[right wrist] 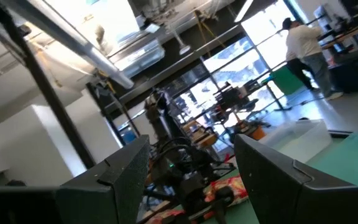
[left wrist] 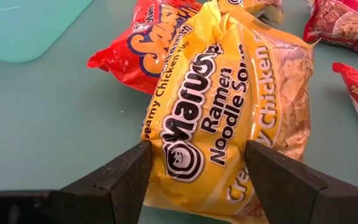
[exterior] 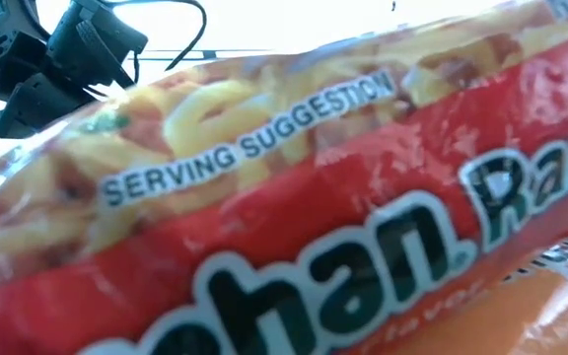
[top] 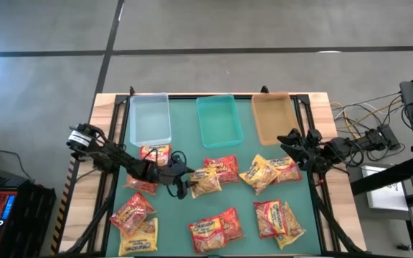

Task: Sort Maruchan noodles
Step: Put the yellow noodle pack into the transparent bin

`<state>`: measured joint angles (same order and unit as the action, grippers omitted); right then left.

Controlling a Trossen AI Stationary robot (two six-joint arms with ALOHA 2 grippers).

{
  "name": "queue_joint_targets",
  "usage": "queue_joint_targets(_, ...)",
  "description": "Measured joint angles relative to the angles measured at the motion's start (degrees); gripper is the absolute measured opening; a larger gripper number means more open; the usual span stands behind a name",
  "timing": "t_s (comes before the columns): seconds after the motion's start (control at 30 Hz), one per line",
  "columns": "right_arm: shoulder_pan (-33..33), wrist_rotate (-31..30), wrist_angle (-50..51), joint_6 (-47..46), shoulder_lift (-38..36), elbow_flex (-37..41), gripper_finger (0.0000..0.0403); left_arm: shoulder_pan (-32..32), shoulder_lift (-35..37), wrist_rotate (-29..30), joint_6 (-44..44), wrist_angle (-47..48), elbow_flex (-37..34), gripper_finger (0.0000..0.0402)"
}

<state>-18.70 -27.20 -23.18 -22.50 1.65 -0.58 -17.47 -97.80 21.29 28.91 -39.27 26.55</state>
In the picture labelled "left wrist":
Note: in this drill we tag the teal plastic bin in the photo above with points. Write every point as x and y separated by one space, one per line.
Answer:
20 28

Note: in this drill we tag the red Saucy Noods pack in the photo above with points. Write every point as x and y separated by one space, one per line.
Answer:
141 53

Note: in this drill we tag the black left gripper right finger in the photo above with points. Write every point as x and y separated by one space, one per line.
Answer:
278 186

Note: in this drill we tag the yellow creamy chicken ramen pack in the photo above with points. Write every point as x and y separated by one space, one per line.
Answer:
222 109
253 6

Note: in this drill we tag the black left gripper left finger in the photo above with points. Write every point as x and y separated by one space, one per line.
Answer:
120 186

